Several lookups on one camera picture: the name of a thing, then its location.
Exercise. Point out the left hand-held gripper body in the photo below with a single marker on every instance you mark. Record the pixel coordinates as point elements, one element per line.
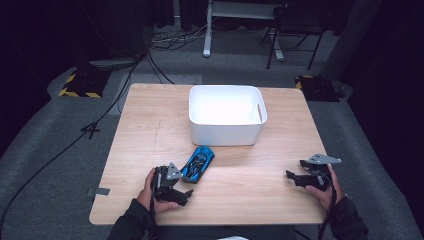
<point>166,185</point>

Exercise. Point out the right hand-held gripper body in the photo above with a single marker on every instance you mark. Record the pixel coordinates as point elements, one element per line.
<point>316,180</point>

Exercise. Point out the blue toy car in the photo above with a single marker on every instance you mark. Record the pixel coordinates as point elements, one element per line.
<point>197,163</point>

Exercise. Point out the white plastic bin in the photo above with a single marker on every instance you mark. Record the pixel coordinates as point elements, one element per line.
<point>226,133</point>

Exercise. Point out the person's right hand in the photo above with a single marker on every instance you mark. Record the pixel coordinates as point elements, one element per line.
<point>328,198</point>

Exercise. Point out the person's left hand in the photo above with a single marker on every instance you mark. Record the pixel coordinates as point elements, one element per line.
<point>146,196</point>

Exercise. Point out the person's dark clothing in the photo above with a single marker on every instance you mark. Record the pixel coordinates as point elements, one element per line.
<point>200,233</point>

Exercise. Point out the grey tape piece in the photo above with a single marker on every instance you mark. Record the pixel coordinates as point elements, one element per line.
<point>101,191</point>

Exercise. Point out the yellow black striped stand base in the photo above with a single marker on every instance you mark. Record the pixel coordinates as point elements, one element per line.
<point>83,85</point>
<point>316,88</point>

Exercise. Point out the black chair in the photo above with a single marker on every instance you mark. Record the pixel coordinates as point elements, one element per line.
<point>296,23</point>

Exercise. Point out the white desk frame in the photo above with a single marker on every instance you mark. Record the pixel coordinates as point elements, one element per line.
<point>208,33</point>

